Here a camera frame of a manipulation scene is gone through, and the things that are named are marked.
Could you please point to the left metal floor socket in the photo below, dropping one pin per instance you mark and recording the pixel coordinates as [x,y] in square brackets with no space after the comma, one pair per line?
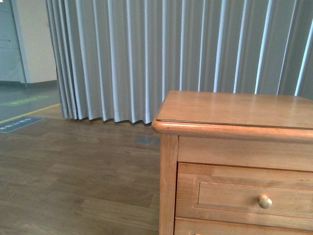
[144,140]

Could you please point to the grey floor sign sticker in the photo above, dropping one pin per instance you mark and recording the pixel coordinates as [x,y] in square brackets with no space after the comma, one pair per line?
[18,123]

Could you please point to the wooden nightstand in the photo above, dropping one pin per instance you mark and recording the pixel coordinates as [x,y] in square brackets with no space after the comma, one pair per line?
[240,130]

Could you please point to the wooden drawer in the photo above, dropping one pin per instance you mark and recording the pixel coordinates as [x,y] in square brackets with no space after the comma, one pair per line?
[230,194]
[197,227]

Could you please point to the grey pleated curtain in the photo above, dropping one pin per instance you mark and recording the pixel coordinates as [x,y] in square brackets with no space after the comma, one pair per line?
[118,59]

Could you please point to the white cabinet in background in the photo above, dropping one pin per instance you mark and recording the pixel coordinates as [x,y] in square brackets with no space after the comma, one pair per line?
[26,53]

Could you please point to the round wooden drawer knob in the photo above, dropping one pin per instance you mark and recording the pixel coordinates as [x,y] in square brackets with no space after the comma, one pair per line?
[264,202]

